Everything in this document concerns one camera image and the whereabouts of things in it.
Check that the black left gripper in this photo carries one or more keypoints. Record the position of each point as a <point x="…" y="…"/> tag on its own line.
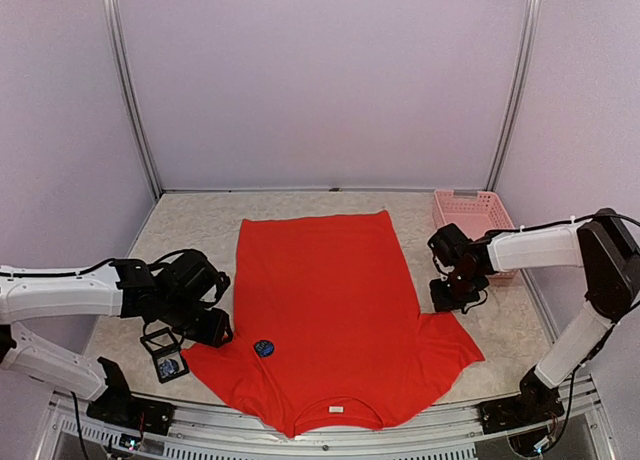
<point x="212" y="335"/>

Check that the left aluminium frame post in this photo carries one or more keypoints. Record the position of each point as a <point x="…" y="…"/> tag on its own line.
<point x="118" y="45"/>

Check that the black open brooch box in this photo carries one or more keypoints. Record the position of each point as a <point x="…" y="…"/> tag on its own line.
<point x="163" y="344"/>

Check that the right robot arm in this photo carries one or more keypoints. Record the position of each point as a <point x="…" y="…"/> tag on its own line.
<point x="589" y="263"/>

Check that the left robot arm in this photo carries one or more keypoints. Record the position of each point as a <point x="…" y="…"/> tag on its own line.
<point x="180" y="289"/>

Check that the right aluminium frame post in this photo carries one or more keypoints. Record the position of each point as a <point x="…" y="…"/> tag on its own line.
<point x="516" y="92"/>

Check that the front aluminium rail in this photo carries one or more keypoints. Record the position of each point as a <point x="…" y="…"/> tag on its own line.
<point x="201" y="431"/>

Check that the aluminium frame post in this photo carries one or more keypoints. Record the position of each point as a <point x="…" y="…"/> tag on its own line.
<point x="118" y="45"/>
<point x="516" y="92"/>

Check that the pink plastic basket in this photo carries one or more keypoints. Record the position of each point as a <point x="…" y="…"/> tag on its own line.
<point x="473" y="212"/>

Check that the red t-shirt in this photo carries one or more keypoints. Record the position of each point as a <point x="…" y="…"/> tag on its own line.
<point x="325" y="313"/>

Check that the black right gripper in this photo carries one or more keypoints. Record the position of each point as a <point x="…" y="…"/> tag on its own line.
<point x="442" y="303"/>

